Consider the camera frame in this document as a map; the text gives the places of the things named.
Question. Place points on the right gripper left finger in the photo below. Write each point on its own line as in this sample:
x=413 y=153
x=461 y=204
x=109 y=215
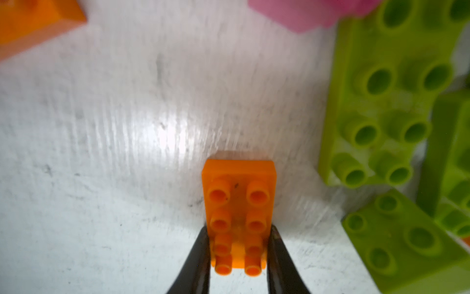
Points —
x=194 y=277

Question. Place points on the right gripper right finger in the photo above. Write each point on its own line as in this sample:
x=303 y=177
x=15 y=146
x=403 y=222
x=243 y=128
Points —
x=283 y=277

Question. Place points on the orange lego brick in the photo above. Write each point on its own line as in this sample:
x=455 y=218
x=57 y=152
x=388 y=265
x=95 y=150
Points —
x=25 y=24
x=239 y=201

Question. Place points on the small green lego brick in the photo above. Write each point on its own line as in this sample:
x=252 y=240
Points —
x=404 y=251

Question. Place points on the green lego brick centre left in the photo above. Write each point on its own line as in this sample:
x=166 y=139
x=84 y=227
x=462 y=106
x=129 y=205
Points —
x=388 y=69

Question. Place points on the pink lego brick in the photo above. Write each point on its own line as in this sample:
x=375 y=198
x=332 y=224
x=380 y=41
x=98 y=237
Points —
x=300 y=16

